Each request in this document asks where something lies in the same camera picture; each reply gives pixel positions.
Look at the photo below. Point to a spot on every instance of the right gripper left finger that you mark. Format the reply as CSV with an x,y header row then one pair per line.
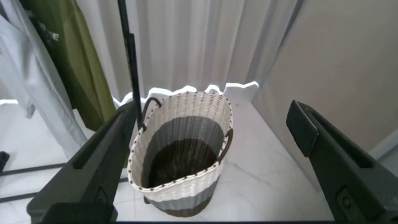
x,y
90,183

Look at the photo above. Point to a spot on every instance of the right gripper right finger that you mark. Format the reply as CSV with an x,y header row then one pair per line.
x,y
367,189

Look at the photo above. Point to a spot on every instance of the pale grey shorts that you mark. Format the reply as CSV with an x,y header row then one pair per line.
x,y
40,87

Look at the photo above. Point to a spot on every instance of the green printed shirt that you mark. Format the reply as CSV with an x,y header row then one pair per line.
x,y
81,68

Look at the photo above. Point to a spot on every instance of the black clothes rack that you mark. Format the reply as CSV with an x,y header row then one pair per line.
x,y
132,62

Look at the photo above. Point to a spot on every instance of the white laundry basket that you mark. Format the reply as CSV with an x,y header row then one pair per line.
x,y
192,105

